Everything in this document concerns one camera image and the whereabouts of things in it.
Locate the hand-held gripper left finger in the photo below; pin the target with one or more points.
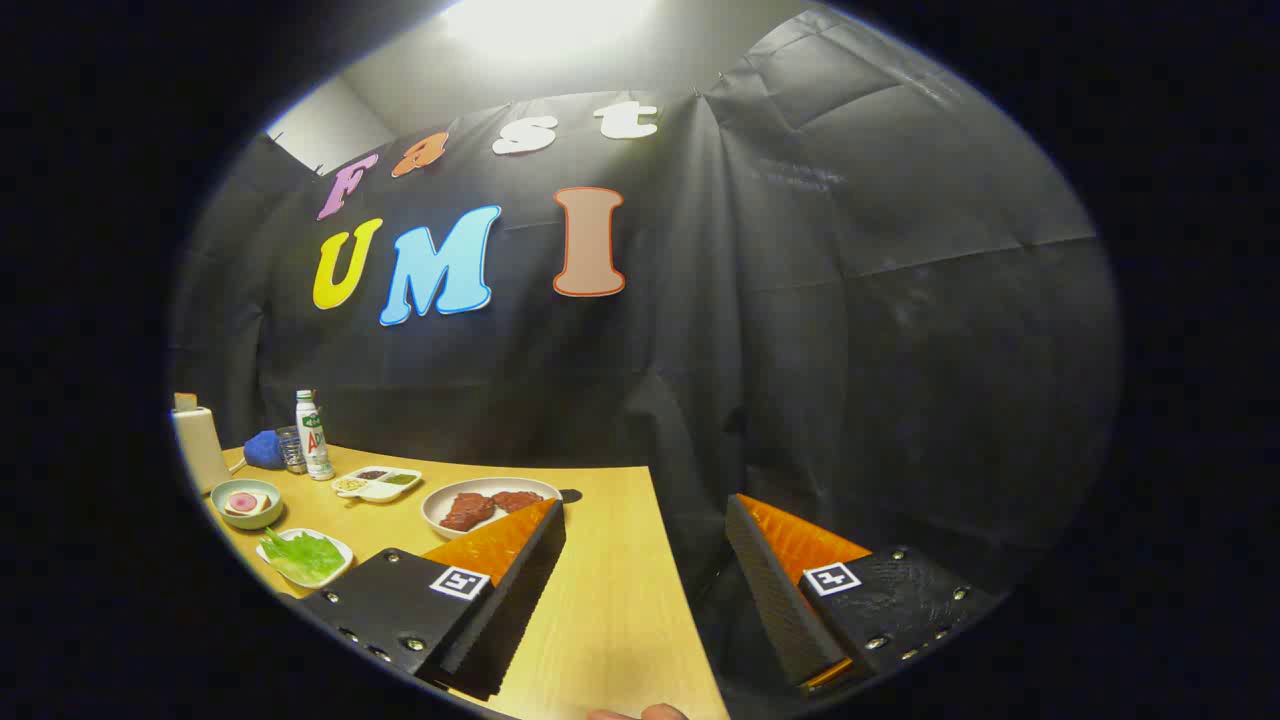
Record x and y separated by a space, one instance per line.
510 610

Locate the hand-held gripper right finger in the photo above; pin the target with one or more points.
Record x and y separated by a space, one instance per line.
780 610

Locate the green lettuce leaf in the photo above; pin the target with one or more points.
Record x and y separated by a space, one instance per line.
305 558

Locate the red meat slice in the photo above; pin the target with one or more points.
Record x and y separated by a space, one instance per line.
517 500
467 510

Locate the white round meat bowl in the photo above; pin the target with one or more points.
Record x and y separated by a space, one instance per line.
470 486

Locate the white divided dish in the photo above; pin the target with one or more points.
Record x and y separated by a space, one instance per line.
385 490

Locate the white square plate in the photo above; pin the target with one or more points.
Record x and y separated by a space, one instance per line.
325 538

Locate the pile of yellow soybeans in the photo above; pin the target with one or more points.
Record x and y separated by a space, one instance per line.
350 486

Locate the white drink bottle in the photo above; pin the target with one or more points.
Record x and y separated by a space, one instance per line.
315 445

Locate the black backdrop cloth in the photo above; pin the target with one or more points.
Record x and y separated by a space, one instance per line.
800 350

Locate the metal mesh chopstick holder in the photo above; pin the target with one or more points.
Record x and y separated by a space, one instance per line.
291 455

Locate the light green round plate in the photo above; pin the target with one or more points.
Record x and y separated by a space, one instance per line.
245 522

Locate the white and pink food slice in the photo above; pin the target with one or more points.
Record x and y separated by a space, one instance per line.
243 502

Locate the blue fluffy cloth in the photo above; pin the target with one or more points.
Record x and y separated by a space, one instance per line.
263 450

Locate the cream white toaster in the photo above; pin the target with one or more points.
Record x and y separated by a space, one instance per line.
200 450

